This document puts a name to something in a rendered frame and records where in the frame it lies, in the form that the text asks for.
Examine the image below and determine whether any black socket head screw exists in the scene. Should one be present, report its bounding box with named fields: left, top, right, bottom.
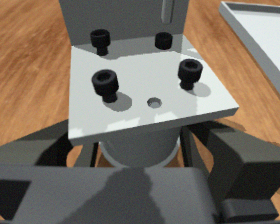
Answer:
left=155, top=32, right=173, bottom=50
left=177, top=59, right=203, bottom=91
left=91, top=69, right=119, bottom=103
left=90, top=29, right=111, bottom=56

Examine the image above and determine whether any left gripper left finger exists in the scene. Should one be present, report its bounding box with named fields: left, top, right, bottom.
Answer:
left=0, top=119, right=99, bottom=167

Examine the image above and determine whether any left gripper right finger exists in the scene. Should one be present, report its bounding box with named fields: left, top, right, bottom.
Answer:
left=179, top=120, right=280, bottom=211

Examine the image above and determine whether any dark grey cylinder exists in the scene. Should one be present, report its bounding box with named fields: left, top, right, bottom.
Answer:
left=99, top=126, right=182, bottom=167

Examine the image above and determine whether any white rimmed tray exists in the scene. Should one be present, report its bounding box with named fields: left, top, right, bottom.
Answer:
left=218, top=1, right=280, bottom=94

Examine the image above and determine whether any blue electric screwdriver barrel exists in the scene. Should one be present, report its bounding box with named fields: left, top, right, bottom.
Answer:
left=161, top=0, right=175, bottom=24

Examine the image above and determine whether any grey l-shaped bracket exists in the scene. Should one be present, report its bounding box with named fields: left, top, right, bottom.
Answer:
left=59, top=0, right=239, bottom=147

